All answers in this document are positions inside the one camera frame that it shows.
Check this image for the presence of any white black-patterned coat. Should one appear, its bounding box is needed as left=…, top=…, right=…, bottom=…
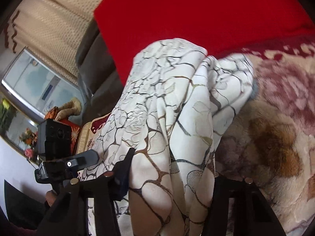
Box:
left=80, top=38, right=254, bottom=235

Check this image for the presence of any person's hand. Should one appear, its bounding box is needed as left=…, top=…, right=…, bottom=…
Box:
left=45, top=190, right=58, bottom=207

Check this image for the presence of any flower bouquet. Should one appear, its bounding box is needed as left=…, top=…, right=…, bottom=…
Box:
left=1, top=96, right=38, bottom=163

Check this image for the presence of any red gift box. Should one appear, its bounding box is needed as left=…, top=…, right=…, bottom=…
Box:
left=60, top=119, right=81, bottom=155

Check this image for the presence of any orange black patterned cloth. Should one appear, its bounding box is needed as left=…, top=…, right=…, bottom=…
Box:
left=44, top=107, right=59, bottom=120

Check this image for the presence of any silver floral refrigerator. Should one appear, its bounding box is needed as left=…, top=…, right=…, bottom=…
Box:
left=2, top=48, right=84, bottom=118

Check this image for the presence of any floral red beige sofa cover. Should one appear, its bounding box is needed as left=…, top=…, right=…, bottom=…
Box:
left=88, top=39, right=314, bottom=235

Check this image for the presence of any dark brown leather sofa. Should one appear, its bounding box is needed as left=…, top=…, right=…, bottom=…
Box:
left=75, top=20, right=123, bottom=124

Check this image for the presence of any beige dotted curtain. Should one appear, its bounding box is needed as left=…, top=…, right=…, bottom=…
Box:
left=2, top=0, right=101, bottom=84

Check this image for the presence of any red blanket on sofa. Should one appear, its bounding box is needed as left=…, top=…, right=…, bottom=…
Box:
left=94, top=0, right=314, bottom=83

